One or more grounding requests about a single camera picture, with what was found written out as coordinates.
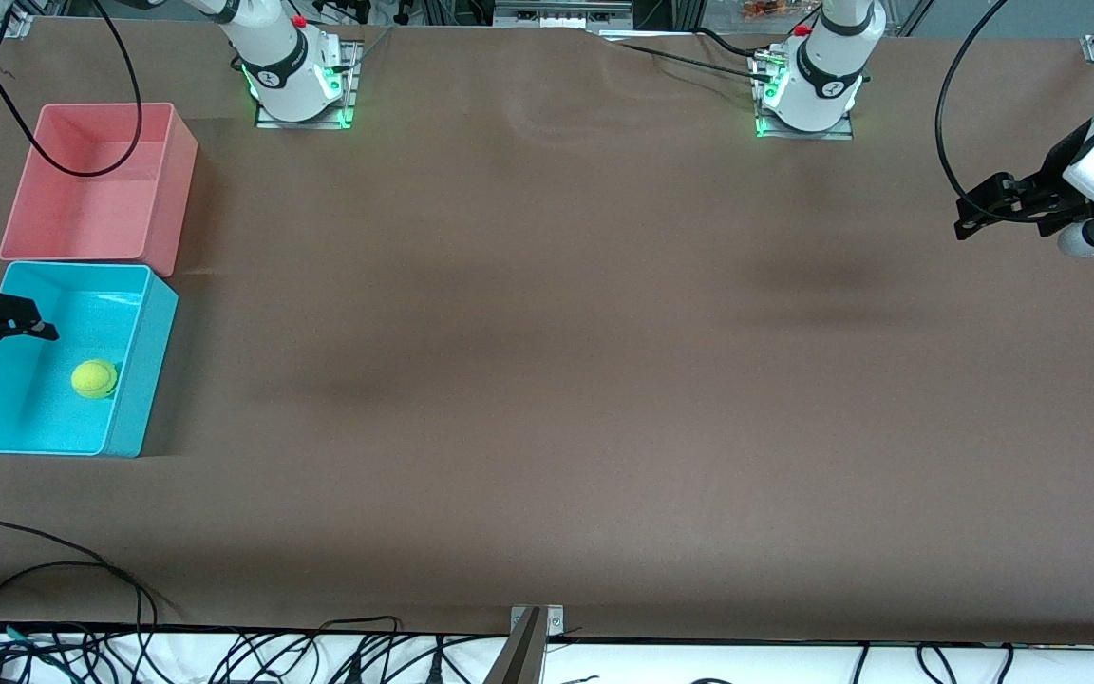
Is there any silver aluminium frame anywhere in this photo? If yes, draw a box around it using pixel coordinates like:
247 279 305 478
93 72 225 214
493 0 635 31

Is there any blue plastic bin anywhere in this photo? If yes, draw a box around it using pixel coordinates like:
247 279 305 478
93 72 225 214
0 263 179 459

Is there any black cable on table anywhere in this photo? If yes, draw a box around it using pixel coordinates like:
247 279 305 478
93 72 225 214
604 27 781 82

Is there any metal table edge bracket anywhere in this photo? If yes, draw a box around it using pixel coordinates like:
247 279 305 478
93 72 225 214
509 605 565 639

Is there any pink plastic bin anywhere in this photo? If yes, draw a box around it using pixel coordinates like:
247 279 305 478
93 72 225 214
0 103 199 278

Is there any yellow-green tennis ball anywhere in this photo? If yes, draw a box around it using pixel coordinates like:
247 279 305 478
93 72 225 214
71 358 119 399

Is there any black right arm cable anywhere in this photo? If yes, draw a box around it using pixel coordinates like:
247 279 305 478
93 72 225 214
0 0 144 291

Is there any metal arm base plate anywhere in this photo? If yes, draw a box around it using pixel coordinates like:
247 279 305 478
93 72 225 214
254 40 363 130
756 47 855 142

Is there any grey metal strut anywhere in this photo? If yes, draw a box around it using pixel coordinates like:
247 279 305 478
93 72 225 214
482 608 548 684

